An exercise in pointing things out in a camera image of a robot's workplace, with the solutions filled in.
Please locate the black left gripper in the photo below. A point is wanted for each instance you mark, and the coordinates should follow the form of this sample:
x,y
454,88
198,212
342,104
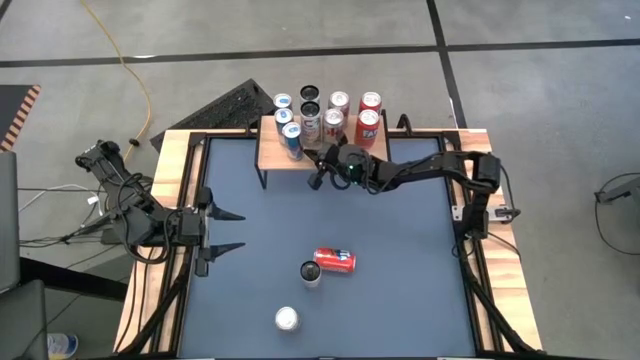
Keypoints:
x,y
192,229

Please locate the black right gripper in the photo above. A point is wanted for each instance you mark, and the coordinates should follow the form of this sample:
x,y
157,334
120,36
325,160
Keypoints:
x,y
350,167

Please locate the blue silver Red Bull can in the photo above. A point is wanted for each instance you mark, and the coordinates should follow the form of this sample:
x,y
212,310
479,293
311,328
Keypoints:
x,y
282,100
283,117
292,141

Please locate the white Celsius can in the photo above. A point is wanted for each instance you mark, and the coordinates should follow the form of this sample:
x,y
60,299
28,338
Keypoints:
x,y
310,92
310,122
310,272

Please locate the silver Diet Coke can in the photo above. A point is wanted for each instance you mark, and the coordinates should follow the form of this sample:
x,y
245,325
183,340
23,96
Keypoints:
x,y
287,318
333,125
339,99

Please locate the red Fanta can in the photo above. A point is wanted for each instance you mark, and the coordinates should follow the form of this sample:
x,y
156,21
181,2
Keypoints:
x,y
367,127
370,100
335,260

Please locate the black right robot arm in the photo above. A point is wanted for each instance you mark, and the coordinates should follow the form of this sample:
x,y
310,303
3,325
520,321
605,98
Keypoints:
x,y
440,162

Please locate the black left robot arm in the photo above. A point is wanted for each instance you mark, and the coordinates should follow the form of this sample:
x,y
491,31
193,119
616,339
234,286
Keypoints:
x,y
135,225

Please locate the black power adapter box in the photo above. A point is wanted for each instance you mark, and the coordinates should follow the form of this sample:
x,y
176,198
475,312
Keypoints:
x,y
107,237

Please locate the blue-grey table mat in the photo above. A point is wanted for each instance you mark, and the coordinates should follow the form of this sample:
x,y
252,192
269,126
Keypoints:
x,y
400,250

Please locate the grey metal mounting plate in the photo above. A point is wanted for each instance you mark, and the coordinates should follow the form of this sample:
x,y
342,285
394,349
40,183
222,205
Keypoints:
x,y
458,212

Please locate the black floor beam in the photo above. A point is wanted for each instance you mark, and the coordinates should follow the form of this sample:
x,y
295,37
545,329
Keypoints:
x,y
70,280

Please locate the white blue cup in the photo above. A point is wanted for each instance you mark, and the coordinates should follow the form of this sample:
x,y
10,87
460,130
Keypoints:
x,y
62,345

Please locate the black floor mat striped edge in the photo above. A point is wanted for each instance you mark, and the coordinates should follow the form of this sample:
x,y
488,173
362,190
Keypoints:
x,y
12,107

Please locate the wooden shelf with black frame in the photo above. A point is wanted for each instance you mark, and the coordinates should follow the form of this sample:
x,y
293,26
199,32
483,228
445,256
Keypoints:
x,y
272,155

